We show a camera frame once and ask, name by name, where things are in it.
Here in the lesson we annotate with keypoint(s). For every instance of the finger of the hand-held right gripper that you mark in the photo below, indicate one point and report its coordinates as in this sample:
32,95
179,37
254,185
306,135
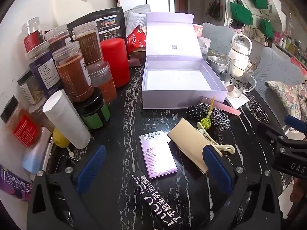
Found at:
271,133
296,124

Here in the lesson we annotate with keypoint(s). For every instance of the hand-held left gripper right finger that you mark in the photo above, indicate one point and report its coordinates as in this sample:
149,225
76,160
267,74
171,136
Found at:
217,170

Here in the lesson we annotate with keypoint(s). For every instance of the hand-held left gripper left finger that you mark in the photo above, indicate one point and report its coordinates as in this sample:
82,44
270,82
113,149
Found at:
92,170

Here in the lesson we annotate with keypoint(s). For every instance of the cream hair claw clip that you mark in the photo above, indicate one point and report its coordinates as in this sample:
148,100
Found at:
223,146

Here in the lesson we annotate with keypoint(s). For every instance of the gold cardboard box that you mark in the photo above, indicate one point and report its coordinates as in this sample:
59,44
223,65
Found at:
189,136

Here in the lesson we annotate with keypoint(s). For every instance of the yellow-green lollipop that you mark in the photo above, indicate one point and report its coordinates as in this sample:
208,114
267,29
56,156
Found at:
205,122

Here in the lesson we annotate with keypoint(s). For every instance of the pink hair straightener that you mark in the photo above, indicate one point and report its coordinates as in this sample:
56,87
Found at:
227,109

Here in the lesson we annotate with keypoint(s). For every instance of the black white gingham scrunchie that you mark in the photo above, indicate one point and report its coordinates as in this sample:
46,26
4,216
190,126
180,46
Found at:
221,119

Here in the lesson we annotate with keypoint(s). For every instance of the purple cosmetics box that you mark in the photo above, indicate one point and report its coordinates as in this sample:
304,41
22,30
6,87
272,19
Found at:
157,158

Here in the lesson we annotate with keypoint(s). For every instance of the black polka dot scrunchie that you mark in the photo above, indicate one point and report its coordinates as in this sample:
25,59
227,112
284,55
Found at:
195,112

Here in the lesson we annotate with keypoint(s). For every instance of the long black cosmetics box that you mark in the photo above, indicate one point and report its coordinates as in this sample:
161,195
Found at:
153,201

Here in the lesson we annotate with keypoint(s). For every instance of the lavender gift box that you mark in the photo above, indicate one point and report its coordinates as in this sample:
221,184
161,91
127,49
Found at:
175,81

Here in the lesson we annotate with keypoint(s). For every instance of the person's right forearm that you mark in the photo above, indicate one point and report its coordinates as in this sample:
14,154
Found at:
298,194

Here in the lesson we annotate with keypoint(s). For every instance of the floral cloth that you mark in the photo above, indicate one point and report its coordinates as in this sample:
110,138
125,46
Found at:
292,98

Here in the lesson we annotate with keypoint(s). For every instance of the white paper napkin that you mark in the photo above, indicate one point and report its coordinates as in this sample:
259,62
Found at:
239,101

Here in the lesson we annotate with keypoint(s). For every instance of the yellow round item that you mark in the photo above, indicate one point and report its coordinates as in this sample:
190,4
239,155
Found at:
61,139

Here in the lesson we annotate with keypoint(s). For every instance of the black jar green label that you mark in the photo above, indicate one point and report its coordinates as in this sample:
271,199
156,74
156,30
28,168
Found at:
94,115

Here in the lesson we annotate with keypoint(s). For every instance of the white paper roll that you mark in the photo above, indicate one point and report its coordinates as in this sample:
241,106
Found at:
67,119

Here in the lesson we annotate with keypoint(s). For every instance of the grey quilted chair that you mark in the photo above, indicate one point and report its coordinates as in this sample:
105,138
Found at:
278,69
219,38

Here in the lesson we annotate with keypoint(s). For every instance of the blue white tissue pack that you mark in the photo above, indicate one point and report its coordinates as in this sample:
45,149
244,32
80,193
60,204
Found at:
36,155

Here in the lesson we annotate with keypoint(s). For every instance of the brown stirring stick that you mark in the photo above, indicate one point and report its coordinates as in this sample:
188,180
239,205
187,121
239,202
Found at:
251,67

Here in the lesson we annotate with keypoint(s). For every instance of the row of small bottles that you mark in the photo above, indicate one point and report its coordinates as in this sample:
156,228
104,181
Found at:
292,48

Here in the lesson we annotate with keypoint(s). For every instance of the square bottle black cap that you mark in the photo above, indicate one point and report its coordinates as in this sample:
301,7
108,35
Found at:
22,129

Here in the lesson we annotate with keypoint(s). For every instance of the purple juice carton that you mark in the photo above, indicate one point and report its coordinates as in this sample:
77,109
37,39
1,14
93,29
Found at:
12,184

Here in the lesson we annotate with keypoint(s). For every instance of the small clear jar orange contents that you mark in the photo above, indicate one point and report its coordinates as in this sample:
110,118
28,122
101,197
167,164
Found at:
105,86

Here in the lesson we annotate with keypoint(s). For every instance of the metal bowl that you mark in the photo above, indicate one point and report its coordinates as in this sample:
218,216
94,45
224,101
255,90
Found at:
217,63

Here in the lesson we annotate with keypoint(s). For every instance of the clear jar orange-brown contents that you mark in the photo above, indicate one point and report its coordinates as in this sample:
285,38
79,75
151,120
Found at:
74,79

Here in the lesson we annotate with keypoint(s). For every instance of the clear jar pale seeds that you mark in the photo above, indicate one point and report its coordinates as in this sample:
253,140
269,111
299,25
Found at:
30,88

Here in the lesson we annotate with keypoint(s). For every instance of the white medicine box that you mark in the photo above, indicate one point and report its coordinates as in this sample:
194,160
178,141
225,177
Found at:
205,48

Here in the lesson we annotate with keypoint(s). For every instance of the clear jar dark blue label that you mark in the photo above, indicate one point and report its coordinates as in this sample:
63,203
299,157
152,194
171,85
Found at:
44,71

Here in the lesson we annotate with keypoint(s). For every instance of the red cylindrical canister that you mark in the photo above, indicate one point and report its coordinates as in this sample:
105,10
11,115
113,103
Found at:
115,62

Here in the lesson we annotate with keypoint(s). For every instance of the clear jar dark brown contents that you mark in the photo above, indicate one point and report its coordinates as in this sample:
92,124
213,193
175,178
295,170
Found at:
87,45

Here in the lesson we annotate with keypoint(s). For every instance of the pink paper cup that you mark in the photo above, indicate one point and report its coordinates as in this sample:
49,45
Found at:
197,30

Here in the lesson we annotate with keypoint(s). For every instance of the clear jar blackish contents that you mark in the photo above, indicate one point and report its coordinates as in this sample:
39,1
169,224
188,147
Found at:
58,39

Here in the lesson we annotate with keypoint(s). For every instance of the dark handbag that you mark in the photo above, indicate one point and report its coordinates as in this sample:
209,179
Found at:
215,8

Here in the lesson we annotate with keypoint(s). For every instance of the red snack bag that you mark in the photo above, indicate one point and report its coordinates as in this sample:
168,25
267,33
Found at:
136,40

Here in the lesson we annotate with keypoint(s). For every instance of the clear jar red label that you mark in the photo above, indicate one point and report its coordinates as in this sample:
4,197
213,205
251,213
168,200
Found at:
32,37

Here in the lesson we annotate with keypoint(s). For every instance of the black printed stand-up pouch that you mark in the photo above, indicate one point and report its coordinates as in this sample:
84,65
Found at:
108,19

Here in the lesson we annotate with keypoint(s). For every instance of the brown wooden door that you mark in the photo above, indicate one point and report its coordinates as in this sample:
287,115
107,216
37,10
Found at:
179,1

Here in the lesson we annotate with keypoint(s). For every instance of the grey foil pouch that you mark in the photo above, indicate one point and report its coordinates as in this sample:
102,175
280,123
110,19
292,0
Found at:
138,14

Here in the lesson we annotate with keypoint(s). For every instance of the white mini fridge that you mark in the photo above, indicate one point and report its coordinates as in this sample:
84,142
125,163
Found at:
156,2

